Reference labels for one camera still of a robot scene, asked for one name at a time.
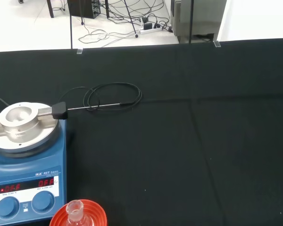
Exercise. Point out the black table cloth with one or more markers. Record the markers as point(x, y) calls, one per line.
point(179, 141)

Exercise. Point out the white power strip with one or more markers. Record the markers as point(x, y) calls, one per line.
point(151, 30)

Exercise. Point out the clear plastic clip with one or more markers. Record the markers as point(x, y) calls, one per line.
point(80, 51)
point(216, 44)

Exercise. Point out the black plug adapter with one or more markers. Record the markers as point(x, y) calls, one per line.
point(148, 25)

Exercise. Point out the black tripod leg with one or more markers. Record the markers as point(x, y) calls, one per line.
point(132, 21)

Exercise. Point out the thin black pole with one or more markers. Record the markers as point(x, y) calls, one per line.
point(71, 33)
point(190, 21)

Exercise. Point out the grey cabinet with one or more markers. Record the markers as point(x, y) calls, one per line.
point(202, 16)

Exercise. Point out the black computer case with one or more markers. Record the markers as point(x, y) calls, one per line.
point(82, 8)

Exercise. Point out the blue-base laboratory heater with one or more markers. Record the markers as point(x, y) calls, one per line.
point(26, 164)

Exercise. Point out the black furniture leg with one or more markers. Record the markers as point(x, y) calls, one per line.
point(50, 8)

